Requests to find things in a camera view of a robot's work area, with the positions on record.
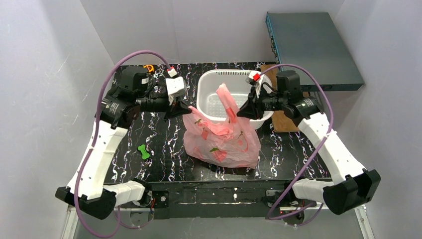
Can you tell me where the pink plastic bag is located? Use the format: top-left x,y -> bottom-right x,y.
183,83 -> 261,168

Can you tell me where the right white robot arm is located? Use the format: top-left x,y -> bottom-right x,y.
237,70 -> 381,215

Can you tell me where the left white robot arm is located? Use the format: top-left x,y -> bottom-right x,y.
55,66 -> 191,220

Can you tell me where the wooden board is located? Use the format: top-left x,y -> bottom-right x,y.
261,65 -> 321,132

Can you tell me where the white plastic basin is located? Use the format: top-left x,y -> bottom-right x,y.
196,69 -> 260,123

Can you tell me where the orange tape measure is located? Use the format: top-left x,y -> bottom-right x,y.
143,64 -> 155,73

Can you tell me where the black marble mat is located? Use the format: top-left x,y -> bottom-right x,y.
96,61 -> 337,184

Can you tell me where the green bone toy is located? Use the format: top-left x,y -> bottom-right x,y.
137,144 -> 150,160

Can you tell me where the grey metal box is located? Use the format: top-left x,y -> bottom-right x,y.
265,12 -> 364,91

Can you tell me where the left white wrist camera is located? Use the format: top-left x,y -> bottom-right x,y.
165,76 -> 187,105

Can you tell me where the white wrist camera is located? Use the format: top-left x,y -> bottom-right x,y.
245,70 -> 274,100
165,76 -> 187,105

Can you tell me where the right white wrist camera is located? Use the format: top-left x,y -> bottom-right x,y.
245,70 -> 274,100

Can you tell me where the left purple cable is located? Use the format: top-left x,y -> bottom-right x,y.
73,50 -> 176,239

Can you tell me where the purple cable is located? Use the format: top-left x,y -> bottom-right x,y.
73,50 -> 176,239
252,64 -> 334,228

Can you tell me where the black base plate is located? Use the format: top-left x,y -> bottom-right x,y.
120,178 -> 350,221

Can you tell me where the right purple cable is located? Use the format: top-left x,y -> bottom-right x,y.
252,64 -> 334,228

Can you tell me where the aluminium frame rail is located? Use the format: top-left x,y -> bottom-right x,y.
61,186 -> 377,239

